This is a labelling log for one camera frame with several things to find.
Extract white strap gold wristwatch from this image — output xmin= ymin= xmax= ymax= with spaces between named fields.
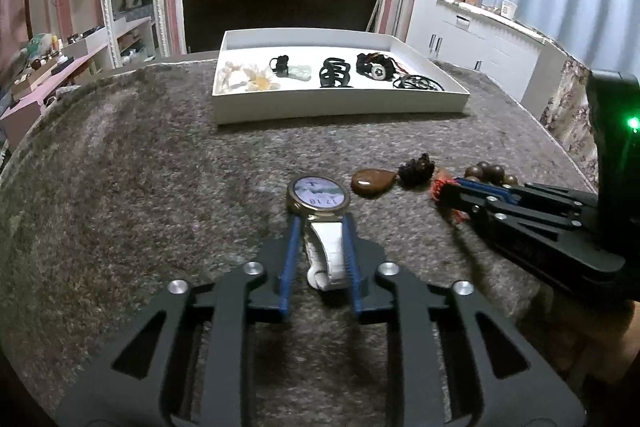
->
xmin=286 ymin=174 xmax=350 ymax=293

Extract white shallow jewelry tray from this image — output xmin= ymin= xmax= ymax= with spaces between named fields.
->
xmin=212 ymin=28 xmax=470 ymax=124

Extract dark carved bead charm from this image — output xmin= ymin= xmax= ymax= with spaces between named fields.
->
xmin=397 ymin=153 xmax=435 ymax=190

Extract white sideboard cabinet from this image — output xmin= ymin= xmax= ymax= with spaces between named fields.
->
xmin=406 ymin=0 xmax=568 ymax=118

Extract brown teardrop stone pendant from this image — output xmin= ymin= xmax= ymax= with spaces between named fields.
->
xmin=350 ymin=168 xmax=397 ymax=198

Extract grey shaggy rug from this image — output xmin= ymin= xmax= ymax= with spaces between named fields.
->
xmin=1 ymin=61 xmax=591 ymax=426

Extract black claw hair clip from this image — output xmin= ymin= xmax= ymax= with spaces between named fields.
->
xmin=319 ymin=57 xmax=350 ymax=88

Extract black and jade pendant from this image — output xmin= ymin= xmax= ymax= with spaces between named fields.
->
xmin=269 ymin=55 xmax=311 ymax=81

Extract white flower hair clip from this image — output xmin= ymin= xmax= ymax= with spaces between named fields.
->
xmin=213 ymin=62 xmax=280 ymax=94

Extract pink low shelf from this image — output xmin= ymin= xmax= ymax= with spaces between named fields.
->
xmin=1 ymin=16 xmax=155 ymax=152

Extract black wire hair ties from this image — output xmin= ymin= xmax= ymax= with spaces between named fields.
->
xmin=391 ymin=74 xmax=445 ymax=92

